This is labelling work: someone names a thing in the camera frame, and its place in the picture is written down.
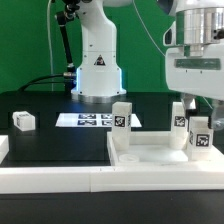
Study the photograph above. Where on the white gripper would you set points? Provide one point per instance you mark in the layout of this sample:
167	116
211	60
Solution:
194	65

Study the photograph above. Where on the white square tabletop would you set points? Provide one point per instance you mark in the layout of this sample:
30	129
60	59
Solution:
145	149

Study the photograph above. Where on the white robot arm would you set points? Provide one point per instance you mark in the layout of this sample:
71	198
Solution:
99	76

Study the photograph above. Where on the white sheet with AprilTags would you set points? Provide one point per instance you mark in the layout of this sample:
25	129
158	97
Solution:
84	120

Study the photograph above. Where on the white U-shaped fence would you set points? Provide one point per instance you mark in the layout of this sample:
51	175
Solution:
194	175

